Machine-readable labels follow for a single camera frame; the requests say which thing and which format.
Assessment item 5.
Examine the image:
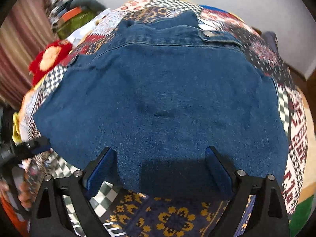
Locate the orange left sleeve forearm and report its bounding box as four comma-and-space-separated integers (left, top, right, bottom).
1, 196, 29, 237

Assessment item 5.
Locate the grey pillow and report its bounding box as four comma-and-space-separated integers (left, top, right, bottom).
69, 0, 106, 12

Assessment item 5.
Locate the striped maroon curtain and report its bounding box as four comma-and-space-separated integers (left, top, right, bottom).
1, 0, 56, 108

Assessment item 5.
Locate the red plush toy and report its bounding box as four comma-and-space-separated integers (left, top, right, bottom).
28, 40, 73, 86

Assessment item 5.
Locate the orange box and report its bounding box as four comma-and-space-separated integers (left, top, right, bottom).
61, 7, 82, 22

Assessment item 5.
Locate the left hand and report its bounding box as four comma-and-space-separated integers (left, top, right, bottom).
0, 180, 34, 209

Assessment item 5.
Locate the pile of clothes clutter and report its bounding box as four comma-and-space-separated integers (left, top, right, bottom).
48, 0, 73, 26

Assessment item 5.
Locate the blue denim jacket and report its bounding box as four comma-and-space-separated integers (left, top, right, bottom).
34, 12, 289, 201

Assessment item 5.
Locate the yellow blanket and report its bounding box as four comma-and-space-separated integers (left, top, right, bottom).
12, 112, 22, 144

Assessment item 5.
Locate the dark purple bag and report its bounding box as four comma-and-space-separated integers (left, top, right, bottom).
261, 31, 279, 54

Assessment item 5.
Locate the white cloth sheet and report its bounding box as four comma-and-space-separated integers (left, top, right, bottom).
66, 9, 111, 47

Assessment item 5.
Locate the colourful patchwork bedspread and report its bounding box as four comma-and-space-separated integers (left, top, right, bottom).
19, 0, 308, 236

